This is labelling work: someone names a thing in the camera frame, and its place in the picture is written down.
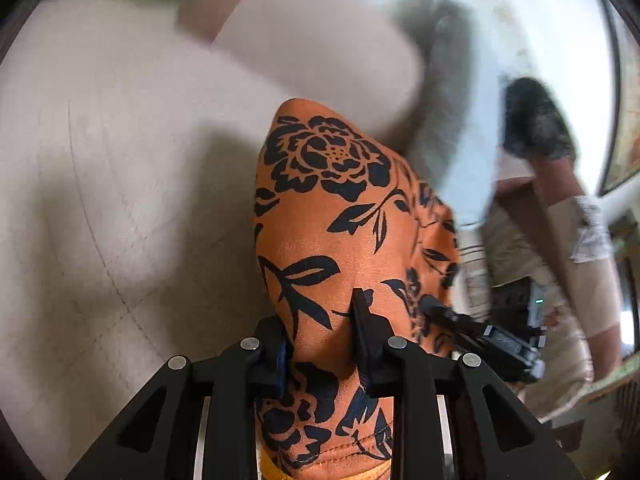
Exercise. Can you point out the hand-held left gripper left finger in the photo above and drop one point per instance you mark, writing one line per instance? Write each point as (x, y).
(279, 360)

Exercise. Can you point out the quilted beige mattress cover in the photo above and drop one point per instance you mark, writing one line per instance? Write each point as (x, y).
(125, 170)

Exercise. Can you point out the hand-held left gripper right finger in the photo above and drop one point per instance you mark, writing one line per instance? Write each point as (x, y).
(367, 332)

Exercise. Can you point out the light blue pillow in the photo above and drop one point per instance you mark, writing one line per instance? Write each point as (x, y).
(450, 125)

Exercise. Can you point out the orange floral long-sleeved shirt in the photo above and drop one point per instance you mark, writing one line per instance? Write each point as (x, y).
(340, 220)

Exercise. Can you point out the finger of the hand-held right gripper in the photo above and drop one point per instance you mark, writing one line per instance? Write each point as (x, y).
(472, 347)
(455, 317)

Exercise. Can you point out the pink bolster cushion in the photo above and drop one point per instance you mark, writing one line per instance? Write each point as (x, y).
(310, 45)

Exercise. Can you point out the dark fur cushion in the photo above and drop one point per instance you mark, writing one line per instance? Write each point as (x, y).
(537, 120)

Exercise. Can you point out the dark framed panel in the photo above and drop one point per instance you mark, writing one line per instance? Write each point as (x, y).
(622, 125)

